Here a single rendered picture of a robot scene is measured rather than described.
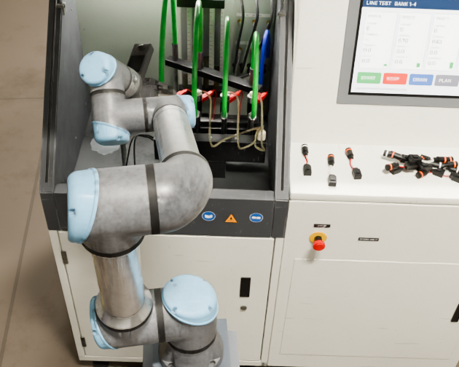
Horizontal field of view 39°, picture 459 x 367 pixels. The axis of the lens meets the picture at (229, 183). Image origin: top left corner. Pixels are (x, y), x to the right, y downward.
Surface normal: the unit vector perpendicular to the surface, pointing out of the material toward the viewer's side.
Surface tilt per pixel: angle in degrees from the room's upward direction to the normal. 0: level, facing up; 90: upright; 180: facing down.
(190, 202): 69
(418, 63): 76
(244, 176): 0
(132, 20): 90
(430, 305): 90
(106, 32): 90
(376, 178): 0
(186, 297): 8
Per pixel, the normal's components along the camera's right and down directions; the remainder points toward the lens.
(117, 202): 0.14, -0.09
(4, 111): 0.03, -0.72
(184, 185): 0.60, -0.29
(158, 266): -0.02, 0.69
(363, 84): -0.01, 0.50
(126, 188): 0.10, -0.37
